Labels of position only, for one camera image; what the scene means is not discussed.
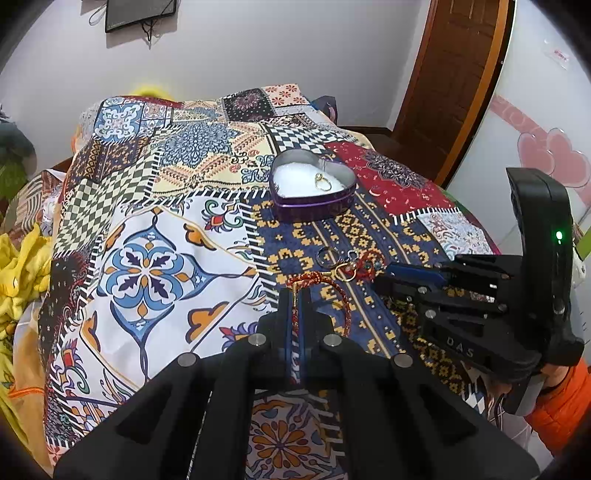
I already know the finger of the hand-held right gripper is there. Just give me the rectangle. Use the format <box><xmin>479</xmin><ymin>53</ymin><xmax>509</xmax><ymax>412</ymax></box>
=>
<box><xmin>385</xmin><ymin>255</ymin><xmax>526</xmax><ymax>291</ymax></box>
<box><xmin>372</xmin><ymin>275</ymin><xmax>532</xmax><ymax>385</ymax></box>

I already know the yellow pillow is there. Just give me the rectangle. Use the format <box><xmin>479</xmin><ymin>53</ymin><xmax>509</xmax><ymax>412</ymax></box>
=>
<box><xmin>131</xmin><ymin>82</ymin><xmax>172</xmax><ymax>100</ymax></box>

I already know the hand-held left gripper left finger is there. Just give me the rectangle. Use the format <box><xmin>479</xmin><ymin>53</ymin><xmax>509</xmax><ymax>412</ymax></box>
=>
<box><xmin>53</xmin><ymin>290</ymin><xmax>297</xmax><ymax>480</ymax></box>

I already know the wall-mounted black monitor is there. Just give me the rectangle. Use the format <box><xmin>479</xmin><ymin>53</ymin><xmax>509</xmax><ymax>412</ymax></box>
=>
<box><xmin>105</xmin><ymin>0</ymin><xmax>180</xmax><ymax>33</ymax></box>

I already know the purple bag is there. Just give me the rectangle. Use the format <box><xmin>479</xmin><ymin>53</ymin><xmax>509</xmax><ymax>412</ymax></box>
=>
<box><xmin>311</xmin><ymin>95</ymin><xmax>341</xmax><ymax>126</ymax></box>

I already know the red knot charm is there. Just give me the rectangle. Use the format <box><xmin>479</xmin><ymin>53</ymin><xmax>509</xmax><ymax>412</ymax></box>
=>
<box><xmin>355</xmin><ymin>251</ymin><xmax>387</xmax><ymax>282</ymax></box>

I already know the red braided bracelet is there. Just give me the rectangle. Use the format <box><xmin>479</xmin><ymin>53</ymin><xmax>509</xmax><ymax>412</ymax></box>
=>
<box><xmin>285</xmin><ymin>263</ymin><xmax>355</xmax><ymax>386</ymax></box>

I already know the person's right forearm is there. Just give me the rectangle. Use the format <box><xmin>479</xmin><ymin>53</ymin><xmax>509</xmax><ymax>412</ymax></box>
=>
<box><xmin>524</xmin><ymin>359</ymin><xmax>591</xmax><ymax>459</ymax></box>

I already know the green plush toy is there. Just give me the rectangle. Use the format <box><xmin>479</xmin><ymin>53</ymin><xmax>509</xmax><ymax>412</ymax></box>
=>
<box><xmin>0</xmin><ymin>105</ymin><xmax>38</xmax><ymax>197</ymax></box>

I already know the yellow cloth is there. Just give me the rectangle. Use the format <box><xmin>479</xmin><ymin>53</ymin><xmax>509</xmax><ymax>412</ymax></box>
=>
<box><xmin>0</xmin><ymin>224</ymin><xmax>57</xmax><ymax>462</ymax></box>

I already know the white wardrobe with pink hearts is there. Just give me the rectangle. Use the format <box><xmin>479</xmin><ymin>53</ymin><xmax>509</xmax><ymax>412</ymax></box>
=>
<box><xmin>442</xmin><ymin>0</ymin><xmax>591</xmax><ymax>282</ymax></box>

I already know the brown wooden door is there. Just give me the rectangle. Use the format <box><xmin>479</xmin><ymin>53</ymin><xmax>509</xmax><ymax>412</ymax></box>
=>
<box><xmin>392</xmin><ymin>0</ymin><xmax>514</xmax><ymax>186</ymax></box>

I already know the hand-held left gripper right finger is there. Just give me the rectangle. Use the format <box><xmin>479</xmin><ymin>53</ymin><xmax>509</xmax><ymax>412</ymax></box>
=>
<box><xmin>299</xmin><ymin>294</ymin><xmax>540</xmax><ymax>480</ymax></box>

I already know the brown patterned cloth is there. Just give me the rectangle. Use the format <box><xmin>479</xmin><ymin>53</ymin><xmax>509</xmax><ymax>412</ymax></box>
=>
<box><xmin>0</xmin><ymin>168</ymin><xmax>68</xmax><ymax>232</ymax></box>

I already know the purple heart-shaped tin box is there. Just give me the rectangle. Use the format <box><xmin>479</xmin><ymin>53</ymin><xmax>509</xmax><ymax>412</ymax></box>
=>
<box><xmin>269</xmin><ymin>150</ymin><xmax>357</xmax><ymax>223</ymax></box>

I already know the patchwork printed blanket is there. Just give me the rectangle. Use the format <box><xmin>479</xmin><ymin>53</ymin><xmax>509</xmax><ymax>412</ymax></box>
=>
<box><xmin>39</xmin><ymin>83</ymin><xmax>503</xmax><ymax>480</ymax></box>

